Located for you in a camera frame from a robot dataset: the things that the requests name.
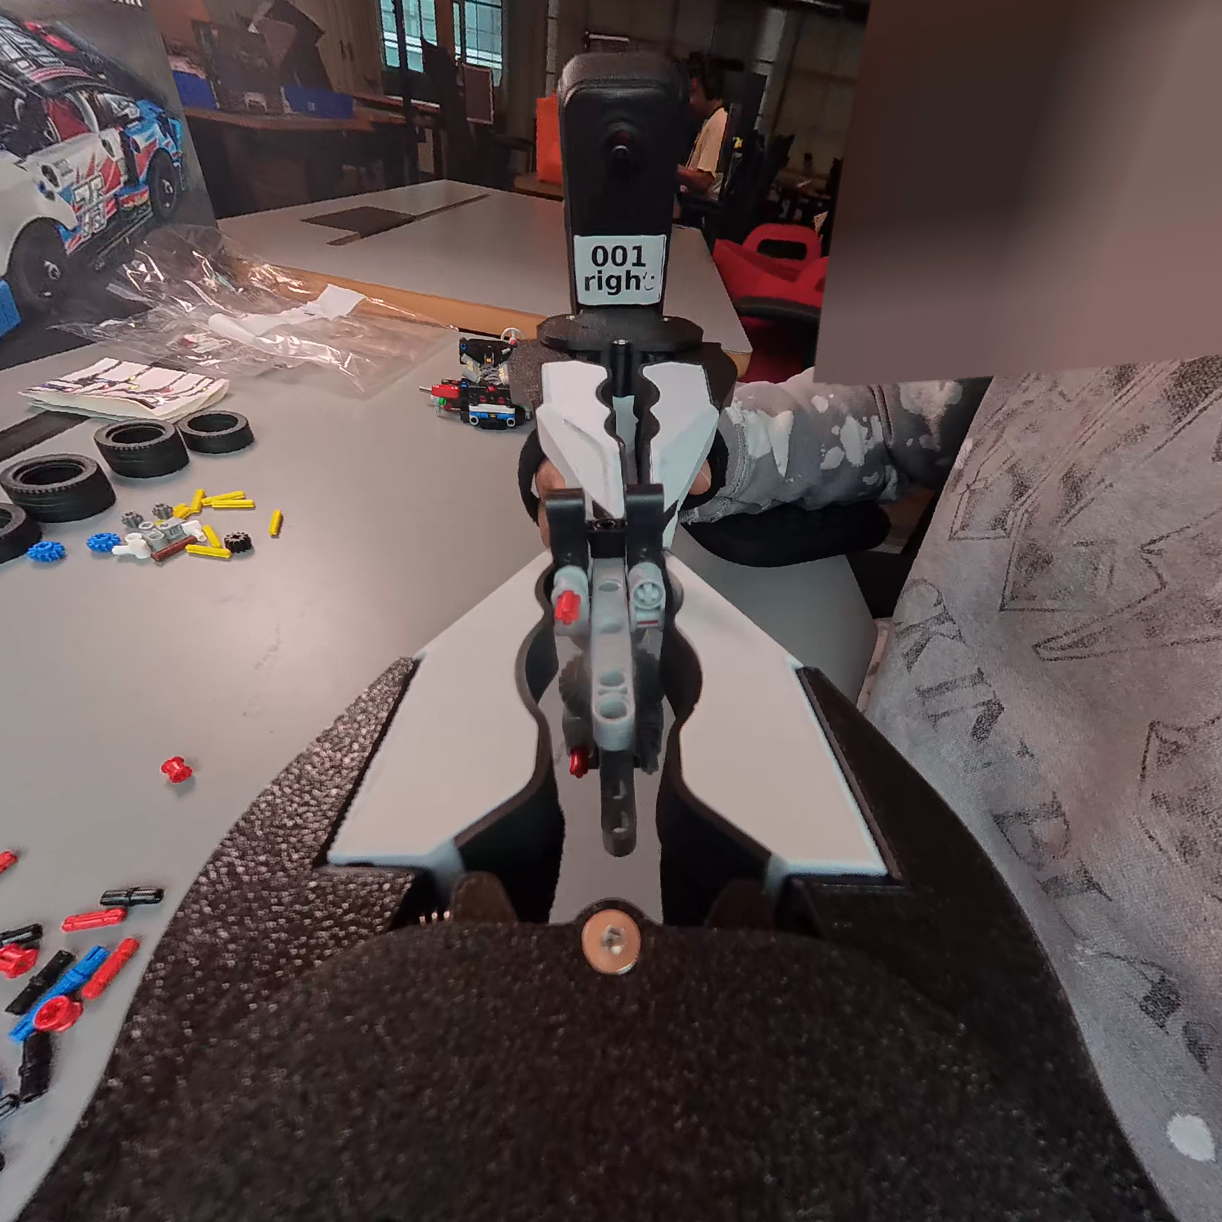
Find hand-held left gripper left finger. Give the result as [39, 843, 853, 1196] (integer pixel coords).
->
[327, 563, 560, 889]

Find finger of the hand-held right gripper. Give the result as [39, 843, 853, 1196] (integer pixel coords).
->
[533, 361, 631, 517]
[629, 361, 718, 556]

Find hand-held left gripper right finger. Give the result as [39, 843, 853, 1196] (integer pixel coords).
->
[663, 559, 891, 885]

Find grey toy brick assembly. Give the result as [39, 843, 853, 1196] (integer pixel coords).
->
[545, 485, 683, 857]

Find person's right forearm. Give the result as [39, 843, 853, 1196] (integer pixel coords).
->
[682, 377, 993, 566]

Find grey desk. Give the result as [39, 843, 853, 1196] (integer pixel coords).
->
[0, 287, 880, 1222]

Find partly built toy car chassis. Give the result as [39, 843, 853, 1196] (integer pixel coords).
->
[417, 329, 535, 428]

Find grey table with wooden edge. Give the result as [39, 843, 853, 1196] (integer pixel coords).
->
[218, 179, 755, 355]

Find red chair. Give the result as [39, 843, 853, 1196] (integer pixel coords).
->
[711, 224, 830, 383]

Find paned window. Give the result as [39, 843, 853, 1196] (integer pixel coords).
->
[379, 0, 507, 73]

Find person's grey patterned shirt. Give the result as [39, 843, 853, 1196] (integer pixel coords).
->
[864, 358, 1222, 1222]

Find blue storage bin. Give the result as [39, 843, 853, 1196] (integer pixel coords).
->
[171, 71, 363, 121]

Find clear plastic bag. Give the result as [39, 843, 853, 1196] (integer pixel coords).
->
[56, 229, 459, 397]

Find pile of yellow grey bricks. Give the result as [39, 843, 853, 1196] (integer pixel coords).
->
[112, 488, 258, 565]

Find pile of blue black pins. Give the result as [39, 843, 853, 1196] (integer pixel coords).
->
[0, 848, 165, 1180]

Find white printed sticker sheets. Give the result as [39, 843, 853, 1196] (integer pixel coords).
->
[18, 358, 229, 422]

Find toy car set box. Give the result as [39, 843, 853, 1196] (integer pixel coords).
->
[0, 0, 225, 368]

